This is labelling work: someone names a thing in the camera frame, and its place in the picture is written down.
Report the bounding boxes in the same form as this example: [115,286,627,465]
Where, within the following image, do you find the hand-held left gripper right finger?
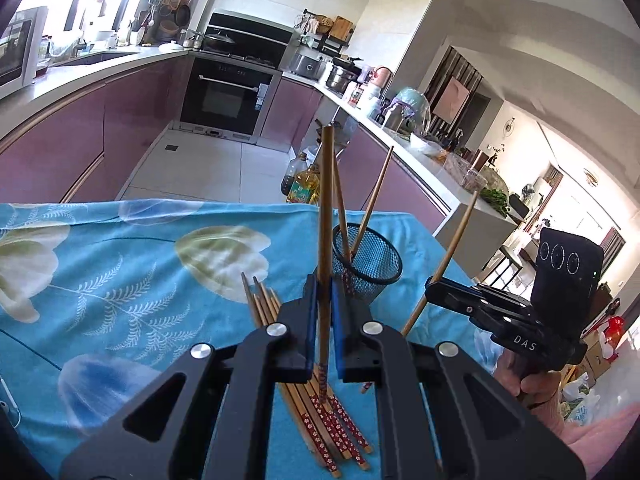
[330,275,587,480]

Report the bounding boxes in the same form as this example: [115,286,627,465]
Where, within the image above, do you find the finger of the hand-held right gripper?
[424,281,534,332]
[429,277,501,292]

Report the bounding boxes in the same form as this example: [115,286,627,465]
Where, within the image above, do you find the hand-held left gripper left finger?
[59,274,321,480]

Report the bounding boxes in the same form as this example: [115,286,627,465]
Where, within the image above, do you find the red-ended bamboo chopstick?
[316,125,337,408]
[332,160,357,301]
[350,146,395,261]
[361,191,480,394]

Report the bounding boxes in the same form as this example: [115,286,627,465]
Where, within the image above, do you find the black mesh utensil cup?
[331,223,403,306]

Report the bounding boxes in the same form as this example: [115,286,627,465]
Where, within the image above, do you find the bunch of wooden chopsticks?
[241,272,373,478]

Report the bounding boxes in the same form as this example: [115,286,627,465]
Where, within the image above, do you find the person's right forearm pink sleeve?
[530,400,640,480]

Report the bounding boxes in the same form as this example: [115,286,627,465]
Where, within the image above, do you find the person's right hand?
[495,348,566,412]

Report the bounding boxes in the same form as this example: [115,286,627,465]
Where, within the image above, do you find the black dining chair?
[487,247,526,286]

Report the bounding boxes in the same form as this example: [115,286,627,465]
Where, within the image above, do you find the clear plastic container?
[445,152,488,191]

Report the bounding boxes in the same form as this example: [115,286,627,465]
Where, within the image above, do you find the white plastic bag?
[560,380,601,421]

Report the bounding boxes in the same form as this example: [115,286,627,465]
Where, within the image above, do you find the yellow cooking oil bottle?
[287,162,321,206]

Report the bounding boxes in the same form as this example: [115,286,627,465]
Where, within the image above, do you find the dark sauce bottle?
[280,152,311,198]

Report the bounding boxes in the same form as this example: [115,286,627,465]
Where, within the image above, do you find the purple kitchen base cabinet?
[0,55,196,203]
[260,77,448,233]

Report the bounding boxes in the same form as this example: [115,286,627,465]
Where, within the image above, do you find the blue floral tablecloth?
[0,199,501,480]

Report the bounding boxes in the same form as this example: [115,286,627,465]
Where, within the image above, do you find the green dome food cover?
[395,87,431,133]

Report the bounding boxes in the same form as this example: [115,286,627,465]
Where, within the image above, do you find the steel cooking pot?
[325,66,358,95]

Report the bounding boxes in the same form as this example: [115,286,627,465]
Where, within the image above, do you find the black built-in oven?
[179,56,276,137]

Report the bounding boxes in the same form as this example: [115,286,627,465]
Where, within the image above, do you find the silver rice cooker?
[289,52,326,80]

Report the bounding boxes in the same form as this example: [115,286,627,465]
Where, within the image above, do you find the black countertop storage rack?
[300,10,356,56]

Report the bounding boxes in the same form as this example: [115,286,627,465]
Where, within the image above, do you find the black range hood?
[202,10,295,68]

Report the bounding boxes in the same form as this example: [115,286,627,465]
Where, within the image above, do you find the black wok with lid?
[202,31,236,53]

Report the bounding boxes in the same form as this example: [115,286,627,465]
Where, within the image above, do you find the white countertop oven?
[0,6,48,101]

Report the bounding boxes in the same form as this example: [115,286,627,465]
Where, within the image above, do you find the pink wall painting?
[432,77,471,123]

